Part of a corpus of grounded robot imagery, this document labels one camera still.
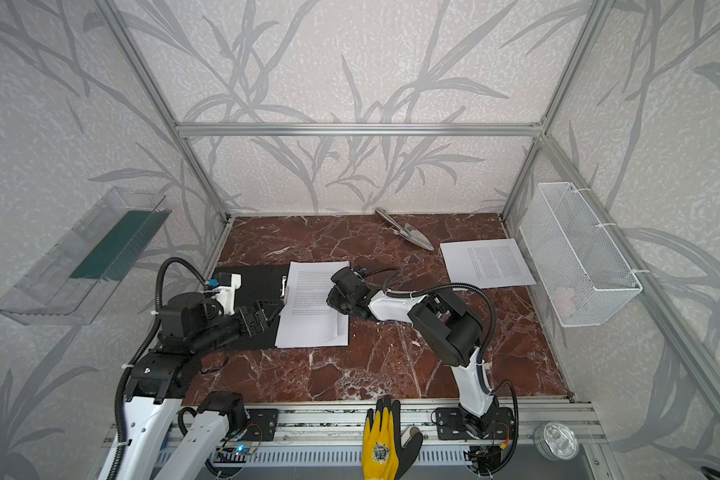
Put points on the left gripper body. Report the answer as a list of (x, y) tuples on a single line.
[(252, 319)]

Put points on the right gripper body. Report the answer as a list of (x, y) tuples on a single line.
[(341, 298)]

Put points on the black file folder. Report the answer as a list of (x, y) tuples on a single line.
[(259, 282)]

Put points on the blank-side paper sheet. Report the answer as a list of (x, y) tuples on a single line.
[(307, 321)]

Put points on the printed paper sheet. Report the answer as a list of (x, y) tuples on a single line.
[(487, 264)]

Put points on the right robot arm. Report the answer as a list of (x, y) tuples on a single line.
[(456, 319)]

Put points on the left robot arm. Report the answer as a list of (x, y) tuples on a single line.
[(149, 397)]

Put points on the silver metal trowel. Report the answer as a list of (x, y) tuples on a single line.
[(406, 231)]

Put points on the green circuit board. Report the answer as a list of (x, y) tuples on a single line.
[(236, 454)]

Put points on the yellow black work glove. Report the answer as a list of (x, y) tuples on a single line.
[(387, 451)]

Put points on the pink object in basket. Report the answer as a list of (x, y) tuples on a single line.
[(564, 302)]

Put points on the clear round plastic lid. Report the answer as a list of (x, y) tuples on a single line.
[(556, 441)]

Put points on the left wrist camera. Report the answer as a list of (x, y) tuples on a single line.
[(222, 287)]

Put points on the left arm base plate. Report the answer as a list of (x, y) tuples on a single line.
[(262, 425)]

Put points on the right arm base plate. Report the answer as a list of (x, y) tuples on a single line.
[(450, 425)]

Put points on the clear plastic wall tray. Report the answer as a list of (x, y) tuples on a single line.
[(71, 283)]

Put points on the white wire mesh basket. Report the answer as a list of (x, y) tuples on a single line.
[(570, 246)]

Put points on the aluminium frame post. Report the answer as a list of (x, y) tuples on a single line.
[(115, 24)]

